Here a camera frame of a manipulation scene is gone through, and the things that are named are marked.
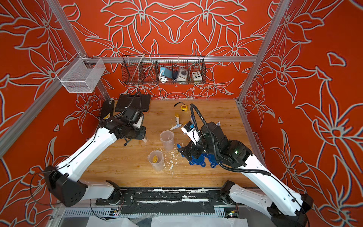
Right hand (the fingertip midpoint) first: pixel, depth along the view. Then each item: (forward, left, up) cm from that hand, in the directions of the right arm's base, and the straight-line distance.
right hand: (181, 143), depth 63 cm
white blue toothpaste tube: (+28, +4, -26) cm, 39 cm away
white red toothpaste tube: (+32, -26, -27) cm, 49 cm away
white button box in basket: (+50, -10, +1) cm, 51 cm away
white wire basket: (+47, +68, +5) cm, 83 cm away
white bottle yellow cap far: (+31, +4, -19) cm, 36 cm away
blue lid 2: (+4, -19, -28) cm, 35 cm away
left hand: (+11, +22, -9) cm, 26 cm away
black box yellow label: (+46, +64, -29) cm, 84 cm away
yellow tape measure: (+47, -1, -26) cm, 54 cm away
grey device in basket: (+48, +1, +4) cm, 48 cm away
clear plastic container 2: (-1, +14, -18) cm, 23 cm away
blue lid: (+3, -11, -28) cm, 30 cm away
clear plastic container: (+15, +10, -19) cm, 27 cm away
